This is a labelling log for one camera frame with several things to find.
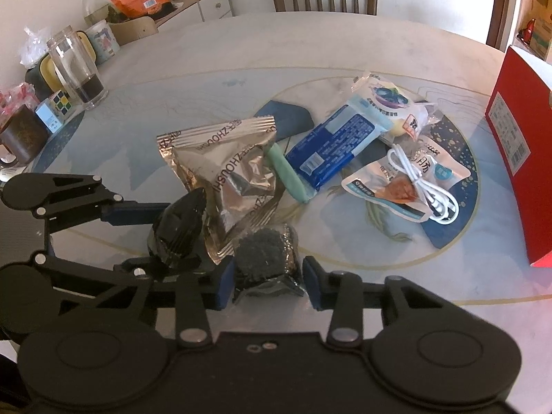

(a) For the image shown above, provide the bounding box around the mint green long pouch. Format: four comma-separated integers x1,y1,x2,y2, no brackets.
264,143,312,203

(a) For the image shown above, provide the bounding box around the pointed black snack packet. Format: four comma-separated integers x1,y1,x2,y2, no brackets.
147,187,208,274

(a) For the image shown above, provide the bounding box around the black yellow container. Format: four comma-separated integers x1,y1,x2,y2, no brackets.
24,54,65,102

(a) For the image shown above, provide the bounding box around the white cable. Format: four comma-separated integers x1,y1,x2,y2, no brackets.
387,143,460,226

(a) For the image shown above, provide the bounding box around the pink wrapped packet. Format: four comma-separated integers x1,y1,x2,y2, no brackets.
0,82,35,117

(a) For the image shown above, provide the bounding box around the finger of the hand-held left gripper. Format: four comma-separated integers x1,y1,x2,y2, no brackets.
30,253,152,316
37,175,172,234

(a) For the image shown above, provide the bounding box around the red cardboard box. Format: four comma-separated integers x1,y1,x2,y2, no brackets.
485,45,552,268

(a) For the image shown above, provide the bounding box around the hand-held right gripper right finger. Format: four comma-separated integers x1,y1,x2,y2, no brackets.
302,256,437,346

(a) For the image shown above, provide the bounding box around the clear glass jar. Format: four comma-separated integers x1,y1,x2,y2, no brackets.
46,26,109,110

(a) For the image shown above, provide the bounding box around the puzzle cube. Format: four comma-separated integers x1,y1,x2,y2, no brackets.
47,90,72,121

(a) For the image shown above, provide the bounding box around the white drawer cabinet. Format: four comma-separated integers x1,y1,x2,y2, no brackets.
155,0,236,29

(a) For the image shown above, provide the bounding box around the silver foil snack packet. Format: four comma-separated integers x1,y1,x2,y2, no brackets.
156,114,285,266

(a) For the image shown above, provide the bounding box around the patterned marble desktop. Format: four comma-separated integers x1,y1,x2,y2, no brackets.
0,11,552,414

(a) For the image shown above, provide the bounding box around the brown cardboard box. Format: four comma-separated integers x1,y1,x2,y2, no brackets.
528,0,552,59

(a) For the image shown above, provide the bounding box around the round black snack packet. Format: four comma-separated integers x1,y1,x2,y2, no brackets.
233,223,308,305

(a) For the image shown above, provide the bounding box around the printed white cup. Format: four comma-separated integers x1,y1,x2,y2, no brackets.
84,19,121,65

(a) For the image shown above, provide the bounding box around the white meat snack packet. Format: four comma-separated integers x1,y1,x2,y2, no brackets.
341,136,473,225

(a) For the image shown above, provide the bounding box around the clear small snack packet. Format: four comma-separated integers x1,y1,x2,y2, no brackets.
405,101,446,143

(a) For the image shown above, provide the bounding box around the blueberry bread packet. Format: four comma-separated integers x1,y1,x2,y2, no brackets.
351,71,432,139

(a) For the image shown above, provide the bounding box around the brown mug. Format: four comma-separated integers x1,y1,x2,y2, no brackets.
0,106,50,169

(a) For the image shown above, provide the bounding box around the dark door frame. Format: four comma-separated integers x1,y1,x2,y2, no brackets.
485,0,524,50

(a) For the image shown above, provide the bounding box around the light blue small box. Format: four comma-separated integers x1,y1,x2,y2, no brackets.
34,99,65,134

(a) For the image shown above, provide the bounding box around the clear plastic bag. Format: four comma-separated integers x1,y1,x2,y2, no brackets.
17,26,55,70

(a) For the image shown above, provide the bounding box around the blue snack packet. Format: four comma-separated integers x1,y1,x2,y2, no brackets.
285,104,389,190

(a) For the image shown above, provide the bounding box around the light wooden chair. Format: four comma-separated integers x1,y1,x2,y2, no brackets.
110,16,159,47

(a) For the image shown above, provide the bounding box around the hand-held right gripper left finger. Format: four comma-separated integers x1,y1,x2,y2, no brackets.
123,262,237,348

